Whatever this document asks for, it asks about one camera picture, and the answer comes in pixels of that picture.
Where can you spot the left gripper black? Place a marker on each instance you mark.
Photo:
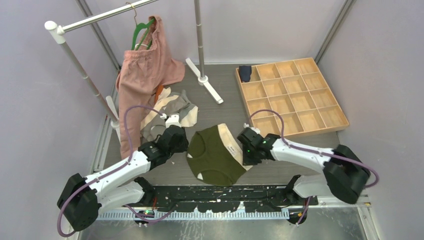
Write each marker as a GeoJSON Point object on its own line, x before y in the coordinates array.
{"type": "Point", "coordinates": [183, 146]}

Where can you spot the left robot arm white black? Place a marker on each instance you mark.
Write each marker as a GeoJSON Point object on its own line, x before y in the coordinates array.
{"type": "Point", "coordinates": [83, 199]}

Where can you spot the pink trousers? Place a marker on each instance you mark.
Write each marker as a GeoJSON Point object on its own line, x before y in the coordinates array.
{"type": "Point", "coordinates": [143, 70]}

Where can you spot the navy underwear cream waistband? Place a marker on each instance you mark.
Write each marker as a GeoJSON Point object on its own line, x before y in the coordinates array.
{"type": "Point", "coordinates": [245, 72]}

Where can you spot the orange underwear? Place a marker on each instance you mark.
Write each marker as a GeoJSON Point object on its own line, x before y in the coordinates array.
{"type": "Point", "coordinates": [158, 92]}

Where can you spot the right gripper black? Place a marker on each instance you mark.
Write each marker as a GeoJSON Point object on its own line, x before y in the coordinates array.
{"type": "Point", "coordinates": [248, 161]}

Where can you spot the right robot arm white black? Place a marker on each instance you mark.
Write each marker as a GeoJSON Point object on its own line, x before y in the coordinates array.
{"type": "Point", "coordinates": [339, 172]}

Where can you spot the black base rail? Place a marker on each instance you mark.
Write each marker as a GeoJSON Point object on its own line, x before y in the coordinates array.
{"type": "Point", "coordinates": [187, 198]}

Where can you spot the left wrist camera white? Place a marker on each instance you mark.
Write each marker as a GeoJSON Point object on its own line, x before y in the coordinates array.
{"type": "Point", "coordinates": [173, 120]}

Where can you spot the wooden compartment tray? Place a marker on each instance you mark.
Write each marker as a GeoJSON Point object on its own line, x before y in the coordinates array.
{"type": "Point", "coordinates": [291, 98]}

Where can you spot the olive green underwear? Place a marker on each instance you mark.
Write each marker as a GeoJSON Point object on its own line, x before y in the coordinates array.
{"type": "Point", "coordinates": [215, 158]}

